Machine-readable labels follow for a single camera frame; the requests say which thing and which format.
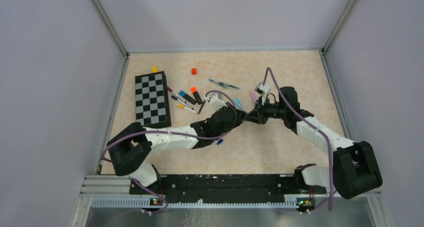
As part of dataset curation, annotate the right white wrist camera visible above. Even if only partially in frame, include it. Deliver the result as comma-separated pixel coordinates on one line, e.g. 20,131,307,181
254,82,271,96

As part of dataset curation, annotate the purple cable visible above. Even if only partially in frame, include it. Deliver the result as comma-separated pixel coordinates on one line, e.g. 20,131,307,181
100,90,238,216
263,67,335,214

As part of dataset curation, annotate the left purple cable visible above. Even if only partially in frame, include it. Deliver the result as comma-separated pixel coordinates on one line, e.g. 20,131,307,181
100,90,238,216

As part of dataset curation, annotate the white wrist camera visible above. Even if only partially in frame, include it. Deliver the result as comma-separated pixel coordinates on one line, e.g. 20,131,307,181
204,93,227,112
254,82,271,96

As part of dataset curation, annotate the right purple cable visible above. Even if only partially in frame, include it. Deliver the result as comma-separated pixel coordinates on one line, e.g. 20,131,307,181
263,67,335,214

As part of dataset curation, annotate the black blue cap highlighter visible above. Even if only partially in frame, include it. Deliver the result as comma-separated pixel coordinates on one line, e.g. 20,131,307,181
178,90,197,105

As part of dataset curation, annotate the light blue pastel highlighter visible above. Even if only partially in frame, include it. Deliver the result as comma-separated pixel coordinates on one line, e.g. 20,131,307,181
232,97,245,112

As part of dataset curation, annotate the black orange cap highlighter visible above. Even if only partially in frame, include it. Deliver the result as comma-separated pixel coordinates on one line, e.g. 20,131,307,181
190,86,203,105

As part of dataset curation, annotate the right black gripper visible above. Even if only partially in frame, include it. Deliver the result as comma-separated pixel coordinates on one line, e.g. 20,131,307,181
245,96,286,125

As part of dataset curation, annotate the black slim pen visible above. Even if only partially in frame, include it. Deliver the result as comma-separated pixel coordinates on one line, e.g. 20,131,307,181
197,100,206,114

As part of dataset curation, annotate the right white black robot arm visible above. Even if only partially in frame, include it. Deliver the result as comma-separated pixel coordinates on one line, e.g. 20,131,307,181
246,83,383,199

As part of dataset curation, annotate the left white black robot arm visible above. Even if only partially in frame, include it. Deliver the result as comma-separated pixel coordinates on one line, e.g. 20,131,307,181
105,105,247,194

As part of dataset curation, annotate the black grey checkerboard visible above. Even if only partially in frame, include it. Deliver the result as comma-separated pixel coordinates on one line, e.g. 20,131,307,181
134,71,172,129

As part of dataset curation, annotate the clear teal gel pen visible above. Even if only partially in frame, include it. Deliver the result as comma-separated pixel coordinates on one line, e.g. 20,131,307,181
208,78,242,90

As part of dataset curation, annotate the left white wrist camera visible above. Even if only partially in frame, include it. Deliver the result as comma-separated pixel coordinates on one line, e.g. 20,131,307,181
204,93,227,112

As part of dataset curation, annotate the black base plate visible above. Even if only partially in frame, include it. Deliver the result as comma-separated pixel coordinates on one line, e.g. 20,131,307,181
148,174,327,204

